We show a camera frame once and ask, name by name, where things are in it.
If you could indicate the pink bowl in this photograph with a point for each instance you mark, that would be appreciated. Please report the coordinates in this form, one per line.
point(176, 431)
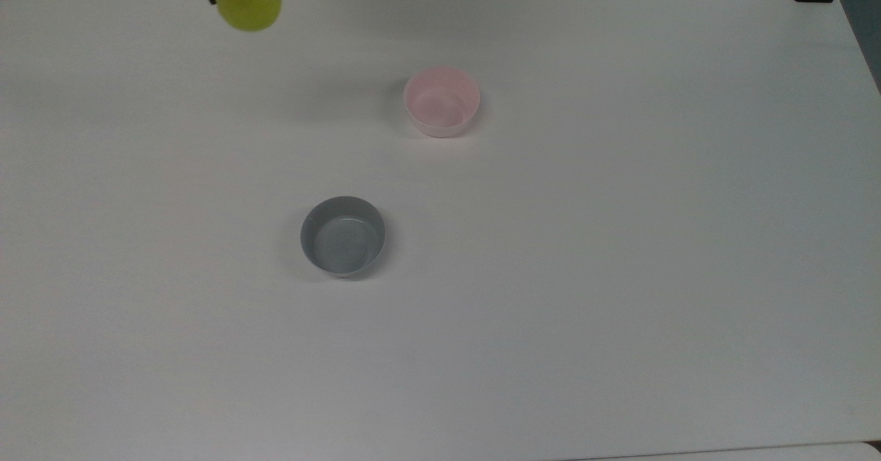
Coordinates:
point(440, 106)

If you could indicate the grey bowl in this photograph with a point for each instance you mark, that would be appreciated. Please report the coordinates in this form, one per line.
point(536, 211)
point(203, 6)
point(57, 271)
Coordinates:
point(344, 244)

